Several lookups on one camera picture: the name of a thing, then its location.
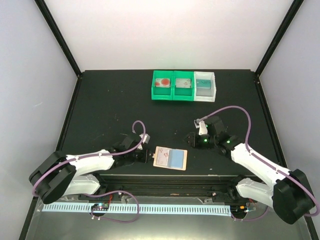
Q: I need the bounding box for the beige card holder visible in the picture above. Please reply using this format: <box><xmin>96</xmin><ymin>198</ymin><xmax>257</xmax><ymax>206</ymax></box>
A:
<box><xmin>153</xmin><ymin>146</ymin><xmax>188</xmax><ymax>171</ymax></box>

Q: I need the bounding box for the blue credit card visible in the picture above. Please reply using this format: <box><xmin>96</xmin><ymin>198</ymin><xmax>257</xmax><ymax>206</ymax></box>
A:
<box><xmin>168</xmin><ymin>149</ymin><xmax>184</xmax><ymax>169</ymax></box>

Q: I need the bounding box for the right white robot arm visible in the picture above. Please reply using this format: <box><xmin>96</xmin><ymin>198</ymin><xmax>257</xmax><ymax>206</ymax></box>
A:
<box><xmin>185</xmin><ymin>116</ymin><xmax>316</xmax><ymax>225</ymax></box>

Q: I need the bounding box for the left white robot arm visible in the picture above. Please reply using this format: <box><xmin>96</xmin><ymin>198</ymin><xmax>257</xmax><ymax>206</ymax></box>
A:
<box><xmin>28</xmin><ymin>133</ymin><xmax>152</xmax><ymax>204</ymax></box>

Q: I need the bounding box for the teal card in bin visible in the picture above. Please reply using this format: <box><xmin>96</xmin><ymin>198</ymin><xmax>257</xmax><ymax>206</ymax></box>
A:
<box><xmin>196</xmin><ymin>79</ymin><xmax>212</xmax><ymax>89</ymax></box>

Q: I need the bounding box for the grey patterned card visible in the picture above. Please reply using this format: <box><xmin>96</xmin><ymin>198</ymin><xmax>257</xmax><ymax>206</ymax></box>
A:
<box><xmin>175</xmin><ymin>78</ymin><xmax>192</xmax><ymax>89</ymax></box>

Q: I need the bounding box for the red dotted card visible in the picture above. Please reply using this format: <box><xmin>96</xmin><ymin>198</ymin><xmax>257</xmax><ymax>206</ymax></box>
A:
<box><xmin>154</xmin><ymin>78</ymin><xmax>171</xmax><ymax>88</ymax></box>

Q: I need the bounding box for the white bin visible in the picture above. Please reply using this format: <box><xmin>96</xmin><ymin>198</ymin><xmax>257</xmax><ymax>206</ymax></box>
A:
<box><xmin>194</xmin><ymin>71</ymin><xmax>217</xmax><ymax>103</ymax></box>

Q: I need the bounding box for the middle green bin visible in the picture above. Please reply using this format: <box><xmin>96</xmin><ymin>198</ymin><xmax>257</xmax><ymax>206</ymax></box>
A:
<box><xmin>172</xmin><ymin>70</ymin><xmax>195</xmax><ymax>102</ymax></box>

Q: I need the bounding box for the green bin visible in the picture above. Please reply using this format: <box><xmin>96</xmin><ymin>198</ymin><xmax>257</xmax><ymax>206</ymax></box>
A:
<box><xmin>172</xmin><ymin>70</ymin><xmax>195</xmax><ymax>102</ymax></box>
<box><xmin>151</xmin><ymin>70</ymin><xmax>174</xmax><ymax>101</ymax></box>

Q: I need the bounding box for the left green bin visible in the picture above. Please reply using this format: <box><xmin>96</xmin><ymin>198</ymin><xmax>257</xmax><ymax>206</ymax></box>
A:
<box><xmin>151</xmin><ymin>70</ymin><xmax>174</xmax><ymax>101</ymax></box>

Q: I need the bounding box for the left circuit board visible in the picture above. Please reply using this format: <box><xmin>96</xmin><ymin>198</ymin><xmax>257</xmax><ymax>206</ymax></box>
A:
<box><xmin>91</xmin><ymin>203</ymin><xmax>110</xmax><ymax>211</ymax></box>

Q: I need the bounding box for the circuit board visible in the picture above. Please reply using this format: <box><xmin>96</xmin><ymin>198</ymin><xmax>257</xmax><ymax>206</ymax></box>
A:
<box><xmin>230</xmin><ymin>205</ymin><xmax>256</xmax><ymax>214</ymax></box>
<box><xmin>91</xmin><ymin>203</ymin><xmax>110</xmax><ymax>211</ymax></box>

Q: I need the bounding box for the right circuit board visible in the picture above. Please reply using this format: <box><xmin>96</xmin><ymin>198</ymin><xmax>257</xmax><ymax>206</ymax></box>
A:
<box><xmin>230</xmin><ymin>205</ymin><xmax>256</xmax><ymax>214</ymax></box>

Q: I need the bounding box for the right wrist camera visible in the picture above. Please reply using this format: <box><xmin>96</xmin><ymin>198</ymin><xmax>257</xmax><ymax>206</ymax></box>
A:
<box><xmin>194</xmin><ymin>119</ymin><xmax>208</xmax><ymax>136</ymax></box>

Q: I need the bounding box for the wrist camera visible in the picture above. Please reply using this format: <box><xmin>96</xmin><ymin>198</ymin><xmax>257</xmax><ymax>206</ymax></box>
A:
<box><xmin>194</xmin><ymin>119</ymin><xmax>208</xmax><ymax>136</ymax></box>
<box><xmin>138</xmin><ymin>133</ymin><xmax>150</xmax><ymax>150</ymax></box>

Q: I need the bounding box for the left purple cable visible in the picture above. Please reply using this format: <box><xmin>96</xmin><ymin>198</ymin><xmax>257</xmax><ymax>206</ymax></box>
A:
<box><xmin>32</xmin><ymin>120</ymin><xmax>147</xmax><ymax>198</ymax></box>

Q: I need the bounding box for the purple cable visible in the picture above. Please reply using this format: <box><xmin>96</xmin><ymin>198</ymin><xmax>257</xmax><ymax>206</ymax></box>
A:
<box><xmin>32</xmin><ymin>120</ymin><xmax>147</xmax><ymax>198</ymax></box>
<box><xmin>193</xmin><ymin>105</ymin><xmax>320</xmax><ymax>222</ymax></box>

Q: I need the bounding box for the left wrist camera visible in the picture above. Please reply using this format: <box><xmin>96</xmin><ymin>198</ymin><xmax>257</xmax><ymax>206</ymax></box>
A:
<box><xmin>138</xmin><ymin>133</ymin><xmax>150</xmax><ymax>150</ymax></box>

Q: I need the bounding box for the black aluminium rail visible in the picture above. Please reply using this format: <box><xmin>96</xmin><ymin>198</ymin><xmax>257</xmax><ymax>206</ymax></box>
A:
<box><xmin>101</xmin><ymin>174</ymin><xmax>239</xmax><ymax>200</ymax></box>

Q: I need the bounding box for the white slotted cable duct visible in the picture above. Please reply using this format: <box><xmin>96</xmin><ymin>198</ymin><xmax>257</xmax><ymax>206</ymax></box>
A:
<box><xmin>42</xmin><ymin>202</ymin><xmax>231</xmax><ymax>217</ymax></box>

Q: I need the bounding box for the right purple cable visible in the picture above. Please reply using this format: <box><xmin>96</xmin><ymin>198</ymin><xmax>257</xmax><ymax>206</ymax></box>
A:
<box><xmin>193</xmin><ymin>105</ymin><xmax>320</xmax><ymax>222</ymax></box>

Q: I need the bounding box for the right black frame post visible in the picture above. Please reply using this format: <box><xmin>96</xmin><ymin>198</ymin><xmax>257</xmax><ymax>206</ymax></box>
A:
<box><xmin>255</xmin><ymin>0</ymin><xmax>304</xmax><ymax>77</ymax></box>

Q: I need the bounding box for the black frame post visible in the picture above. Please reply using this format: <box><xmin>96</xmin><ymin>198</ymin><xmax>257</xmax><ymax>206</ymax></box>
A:
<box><xmin>255</xmin><ymin>0</ymin><xmax>304</xmax><ymax>77</ymax></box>
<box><xmin>34</xmin><ymin>0</ymin><xmax>82</xmax><ymax>78</ymax></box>

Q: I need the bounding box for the left black frame post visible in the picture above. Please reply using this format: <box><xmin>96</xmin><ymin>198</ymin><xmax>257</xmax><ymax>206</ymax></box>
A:
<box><xmin>34</xmin><ymin>0</ymin><xmax>82</xmax><ymax>78</ymax></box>

